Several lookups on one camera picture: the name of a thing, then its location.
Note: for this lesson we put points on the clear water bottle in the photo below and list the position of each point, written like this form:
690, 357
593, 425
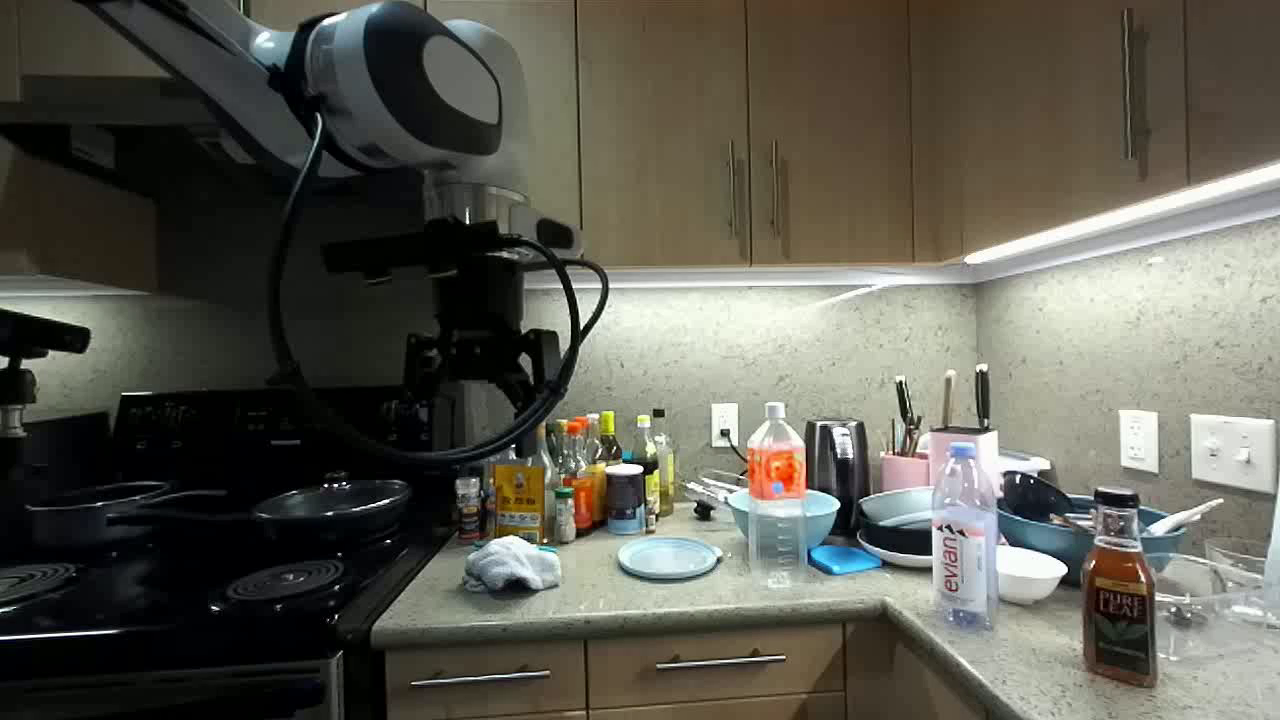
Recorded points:
964, 539

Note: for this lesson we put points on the orange soda bottle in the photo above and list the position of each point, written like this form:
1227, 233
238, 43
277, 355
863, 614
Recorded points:
776, 496

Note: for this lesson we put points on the black coffee grinder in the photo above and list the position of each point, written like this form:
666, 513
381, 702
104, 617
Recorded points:
837, 467

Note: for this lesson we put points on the black frying pan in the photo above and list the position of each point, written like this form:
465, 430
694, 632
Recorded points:
339, 511

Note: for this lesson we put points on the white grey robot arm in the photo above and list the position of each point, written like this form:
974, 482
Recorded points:
391, 88

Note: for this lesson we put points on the brown sauce bottle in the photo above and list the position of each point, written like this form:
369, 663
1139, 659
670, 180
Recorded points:
1117, 592

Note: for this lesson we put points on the white light switch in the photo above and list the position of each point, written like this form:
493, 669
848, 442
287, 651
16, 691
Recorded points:
1139, 437

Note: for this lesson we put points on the white small bowl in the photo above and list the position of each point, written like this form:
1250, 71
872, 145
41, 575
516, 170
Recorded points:
1031, 576

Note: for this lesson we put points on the light blue bowl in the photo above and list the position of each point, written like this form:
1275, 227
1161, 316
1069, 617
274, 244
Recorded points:
822, 513

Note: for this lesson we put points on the white lidded jar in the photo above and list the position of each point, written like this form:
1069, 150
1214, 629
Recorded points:
625, 496

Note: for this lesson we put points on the white wall outlet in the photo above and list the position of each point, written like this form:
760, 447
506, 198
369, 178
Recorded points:
726, 425

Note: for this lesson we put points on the black stove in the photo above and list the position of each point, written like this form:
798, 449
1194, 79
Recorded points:
148, 592

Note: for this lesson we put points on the white knife block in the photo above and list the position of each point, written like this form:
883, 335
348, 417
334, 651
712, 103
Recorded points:
982, 442

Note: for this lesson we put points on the dark blue bowl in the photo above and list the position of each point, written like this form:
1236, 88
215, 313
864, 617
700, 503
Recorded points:
1074, 539

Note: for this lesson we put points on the white towel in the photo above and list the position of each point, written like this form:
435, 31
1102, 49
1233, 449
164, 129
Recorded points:
511, 566

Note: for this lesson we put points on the yellow seasoning packet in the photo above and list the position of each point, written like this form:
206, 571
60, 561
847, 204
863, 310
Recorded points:
516, 496

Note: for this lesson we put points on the light blue plate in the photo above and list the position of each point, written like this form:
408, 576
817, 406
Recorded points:
670, 556

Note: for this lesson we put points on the blue sponge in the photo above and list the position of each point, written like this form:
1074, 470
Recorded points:
840, 556

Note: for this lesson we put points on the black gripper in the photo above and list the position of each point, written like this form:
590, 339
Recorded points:
482, 335

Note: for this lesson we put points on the pink utensil cup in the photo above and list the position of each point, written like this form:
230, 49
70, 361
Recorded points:
902, 470

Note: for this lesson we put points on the white double switch plate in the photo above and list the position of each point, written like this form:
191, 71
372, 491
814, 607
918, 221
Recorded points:
1233, 453

